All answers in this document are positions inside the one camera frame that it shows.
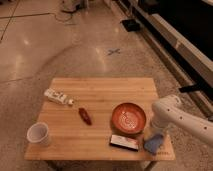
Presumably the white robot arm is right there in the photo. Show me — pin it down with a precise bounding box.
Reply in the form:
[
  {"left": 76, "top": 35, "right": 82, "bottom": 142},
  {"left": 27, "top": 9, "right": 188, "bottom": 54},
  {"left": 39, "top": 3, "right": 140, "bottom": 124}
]
[{"left": 150, "top": 95, "right": 213, "bottom": 144}]

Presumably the orange ceramic bowl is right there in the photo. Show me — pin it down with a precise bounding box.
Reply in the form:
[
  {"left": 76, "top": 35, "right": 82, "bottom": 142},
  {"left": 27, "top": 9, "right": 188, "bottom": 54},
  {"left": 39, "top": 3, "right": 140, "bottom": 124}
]
[{"left": 111, "top": 103, "right": 146, "bottom": 135}]

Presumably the black floor cable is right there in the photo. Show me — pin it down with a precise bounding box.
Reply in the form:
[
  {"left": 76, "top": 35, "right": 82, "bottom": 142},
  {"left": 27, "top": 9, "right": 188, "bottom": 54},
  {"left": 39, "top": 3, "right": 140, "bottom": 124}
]
[{"left": 0, "top": 0, "right": 76, "bottom": 43}]

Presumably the white red flat box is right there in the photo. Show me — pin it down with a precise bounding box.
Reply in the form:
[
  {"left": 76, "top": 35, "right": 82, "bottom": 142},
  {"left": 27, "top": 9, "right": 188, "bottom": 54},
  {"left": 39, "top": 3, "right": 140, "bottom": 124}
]
[{"left": 110, "top": 135, "right": 139, "bottom": 151}]

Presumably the white plastic cup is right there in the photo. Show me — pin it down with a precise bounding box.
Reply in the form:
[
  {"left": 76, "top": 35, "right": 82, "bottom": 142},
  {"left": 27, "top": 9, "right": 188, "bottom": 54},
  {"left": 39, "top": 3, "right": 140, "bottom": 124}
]
[{"left": 27, "top": 122, "right": 51, "bottom": 146}]

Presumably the white tube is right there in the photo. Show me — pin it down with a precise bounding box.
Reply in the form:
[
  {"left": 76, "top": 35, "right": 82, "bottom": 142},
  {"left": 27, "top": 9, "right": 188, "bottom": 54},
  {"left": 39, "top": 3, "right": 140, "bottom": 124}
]
[{"left": 44, "top": 89, "right": 74, "bottom": 106}]

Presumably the black floor object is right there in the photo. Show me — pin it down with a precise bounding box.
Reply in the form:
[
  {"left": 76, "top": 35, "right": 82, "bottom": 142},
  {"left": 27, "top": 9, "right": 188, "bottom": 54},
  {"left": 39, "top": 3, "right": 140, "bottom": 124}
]
[{"left": 121, "top": 19, "right": 140, "bottom": 32}]

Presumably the wooden table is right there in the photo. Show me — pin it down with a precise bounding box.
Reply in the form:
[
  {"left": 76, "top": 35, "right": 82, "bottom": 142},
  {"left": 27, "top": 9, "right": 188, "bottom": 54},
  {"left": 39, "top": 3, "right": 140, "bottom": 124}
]
[{"left": 25, "top": 78, "right": 175, "bottom": 161}]

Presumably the long white black bench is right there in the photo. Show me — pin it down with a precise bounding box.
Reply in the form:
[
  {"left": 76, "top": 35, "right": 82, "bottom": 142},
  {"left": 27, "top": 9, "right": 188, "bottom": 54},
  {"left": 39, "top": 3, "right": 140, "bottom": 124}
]
[{"left": 104, "top": 0, "right": 213, "bottom": 117}]

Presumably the white base on floor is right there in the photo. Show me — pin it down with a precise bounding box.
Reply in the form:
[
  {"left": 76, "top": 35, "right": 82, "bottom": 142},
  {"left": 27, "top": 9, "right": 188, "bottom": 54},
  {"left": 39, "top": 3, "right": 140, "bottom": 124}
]
[{"left": 61, "top": 0, "right": 88, "bottom": 13}]

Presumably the blue tape cross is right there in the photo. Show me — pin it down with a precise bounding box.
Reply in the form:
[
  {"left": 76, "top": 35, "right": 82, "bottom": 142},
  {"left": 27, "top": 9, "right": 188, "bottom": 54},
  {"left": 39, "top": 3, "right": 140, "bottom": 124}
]
[{"left": 107, "top": 48, "right": 120, "bottom": 56}]

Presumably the red chili pepper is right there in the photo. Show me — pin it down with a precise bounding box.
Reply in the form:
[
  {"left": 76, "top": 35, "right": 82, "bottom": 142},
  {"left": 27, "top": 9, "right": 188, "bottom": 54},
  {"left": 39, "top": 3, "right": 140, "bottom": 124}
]
[{"left": 79, "top": 108, "right": 92, "bottom": 125}]

